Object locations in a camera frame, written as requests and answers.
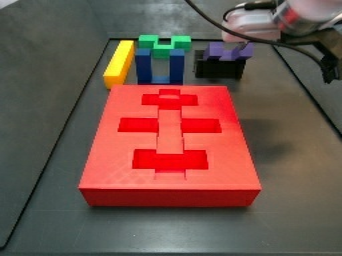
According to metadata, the blue U-shaped block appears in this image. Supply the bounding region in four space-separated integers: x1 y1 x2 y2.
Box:
135 48 184 85

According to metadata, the purple U-shaped block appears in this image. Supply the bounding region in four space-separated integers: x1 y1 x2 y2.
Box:
203 42 254 61

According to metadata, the yellow long bar block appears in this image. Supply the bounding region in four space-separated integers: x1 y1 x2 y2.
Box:
103 40 135 89

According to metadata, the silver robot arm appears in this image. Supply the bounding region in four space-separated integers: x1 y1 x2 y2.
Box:
221 0 342 42

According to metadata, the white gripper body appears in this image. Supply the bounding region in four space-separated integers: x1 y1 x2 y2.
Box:
221 9 280 40

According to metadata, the green stepped block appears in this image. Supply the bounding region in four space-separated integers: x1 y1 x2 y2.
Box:
137 34 191 59

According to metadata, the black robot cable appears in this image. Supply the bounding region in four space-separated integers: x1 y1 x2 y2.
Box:
184 0 342 84

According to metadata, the red slotted board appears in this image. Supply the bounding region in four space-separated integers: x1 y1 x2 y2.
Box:
79 85 260 207

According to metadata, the black angled fixture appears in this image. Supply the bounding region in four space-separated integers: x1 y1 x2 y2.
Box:
193 50 246 80

